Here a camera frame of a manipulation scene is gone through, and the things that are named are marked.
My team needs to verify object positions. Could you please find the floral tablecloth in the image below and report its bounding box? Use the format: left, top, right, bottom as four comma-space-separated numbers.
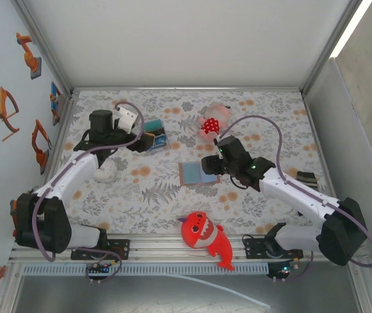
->
46, 89, 343, 236

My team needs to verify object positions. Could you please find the bright light strip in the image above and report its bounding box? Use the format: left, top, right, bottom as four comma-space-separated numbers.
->
330, 0, 372, 59

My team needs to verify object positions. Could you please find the aluminium front rail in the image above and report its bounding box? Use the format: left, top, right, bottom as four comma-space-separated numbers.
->
8, 231, 320, 263

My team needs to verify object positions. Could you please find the black white striped sock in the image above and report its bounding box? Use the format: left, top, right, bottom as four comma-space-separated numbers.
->
296, 171, 320, 193

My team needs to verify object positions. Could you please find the black credit card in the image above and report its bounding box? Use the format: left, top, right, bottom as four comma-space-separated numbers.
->
146, 128, 166, 140

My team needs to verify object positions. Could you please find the pink doll polka-dot dress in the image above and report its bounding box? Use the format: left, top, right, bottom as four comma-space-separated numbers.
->
198, 103, 234, 140

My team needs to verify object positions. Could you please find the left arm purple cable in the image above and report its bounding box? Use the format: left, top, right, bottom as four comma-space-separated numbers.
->
32, 101, 146, 263

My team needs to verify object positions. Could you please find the small circuit board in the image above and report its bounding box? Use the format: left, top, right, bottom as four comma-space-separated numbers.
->
266, 260, 300, 281
86, 262, 112, 278

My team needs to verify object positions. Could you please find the teal striped box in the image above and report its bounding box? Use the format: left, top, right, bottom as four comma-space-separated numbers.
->
138, 119, 172, 157

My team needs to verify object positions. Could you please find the white slotted cable duct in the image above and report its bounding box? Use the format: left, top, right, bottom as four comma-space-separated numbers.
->
22, 263, 270, 277

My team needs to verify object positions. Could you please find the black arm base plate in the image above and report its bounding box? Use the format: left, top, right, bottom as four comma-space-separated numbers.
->
70, 239, 131, 261
243, 235, 304, 261

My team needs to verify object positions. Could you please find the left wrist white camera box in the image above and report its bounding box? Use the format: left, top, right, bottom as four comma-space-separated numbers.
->
114, 109, 138, 132

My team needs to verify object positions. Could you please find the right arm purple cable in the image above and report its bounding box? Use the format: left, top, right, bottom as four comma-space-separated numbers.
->
214, 115, 372, 268

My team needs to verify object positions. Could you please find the aluminium side rail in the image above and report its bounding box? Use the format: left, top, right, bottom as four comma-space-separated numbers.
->
302, 92, 335, 200

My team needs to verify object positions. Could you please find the red shark plush toy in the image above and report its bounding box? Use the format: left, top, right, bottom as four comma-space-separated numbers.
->
176, 211, 236, 271

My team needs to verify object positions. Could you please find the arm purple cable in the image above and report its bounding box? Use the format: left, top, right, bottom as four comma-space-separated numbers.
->
32, 101, 146, 263
214, 115, 372, 268

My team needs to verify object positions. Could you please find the aluminium corner post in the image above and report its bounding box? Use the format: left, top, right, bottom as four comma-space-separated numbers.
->
11, 0, 74, 97
298, 0, 364, 97

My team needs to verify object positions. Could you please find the short purple cable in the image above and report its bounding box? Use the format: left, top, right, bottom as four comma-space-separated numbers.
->
272, 252, 315, 284
85, 256, 123, 285

